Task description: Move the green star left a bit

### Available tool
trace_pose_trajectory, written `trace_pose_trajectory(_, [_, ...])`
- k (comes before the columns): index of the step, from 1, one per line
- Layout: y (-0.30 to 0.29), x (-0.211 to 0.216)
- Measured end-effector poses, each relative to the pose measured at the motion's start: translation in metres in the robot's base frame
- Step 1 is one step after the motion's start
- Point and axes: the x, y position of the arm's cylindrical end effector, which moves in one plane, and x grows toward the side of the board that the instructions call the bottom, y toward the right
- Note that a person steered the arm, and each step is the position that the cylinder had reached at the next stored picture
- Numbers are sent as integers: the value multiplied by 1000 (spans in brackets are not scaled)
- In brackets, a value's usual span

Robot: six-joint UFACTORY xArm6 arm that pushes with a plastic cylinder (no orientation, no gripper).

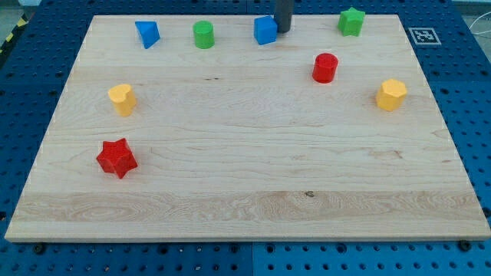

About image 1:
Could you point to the red star block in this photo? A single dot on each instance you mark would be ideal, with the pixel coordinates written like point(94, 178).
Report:
point(116, 157)

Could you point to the green star block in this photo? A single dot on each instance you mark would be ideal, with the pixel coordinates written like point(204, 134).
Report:
point(351, 21)

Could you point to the wooden board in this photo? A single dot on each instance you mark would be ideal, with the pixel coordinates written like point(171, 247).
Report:
point(239, 143)

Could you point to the red cylinder block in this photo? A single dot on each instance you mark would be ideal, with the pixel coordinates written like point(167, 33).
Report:
point(325, 67)

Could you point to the blue cube block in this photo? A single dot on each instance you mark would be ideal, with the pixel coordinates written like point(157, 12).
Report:
point(265, 30)

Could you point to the green cylinder block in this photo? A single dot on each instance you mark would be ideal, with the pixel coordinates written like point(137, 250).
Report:
point(203, 33)

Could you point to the yellow heart block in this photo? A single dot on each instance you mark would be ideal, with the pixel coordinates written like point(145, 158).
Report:
point(123, 99)

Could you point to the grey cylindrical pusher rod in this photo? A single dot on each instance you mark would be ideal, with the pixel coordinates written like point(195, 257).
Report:
point(283, 11)

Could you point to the blue triangle block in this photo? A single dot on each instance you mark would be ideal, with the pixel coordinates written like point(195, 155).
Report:
point(149, 33)

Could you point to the yellow hexagon block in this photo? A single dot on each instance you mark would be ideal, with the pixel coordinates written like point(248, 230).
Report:
point(391, 94)

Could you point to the white fiducial marker tag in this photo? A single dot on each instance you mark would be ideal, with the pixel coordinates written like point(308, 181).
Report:
point(424, 36)

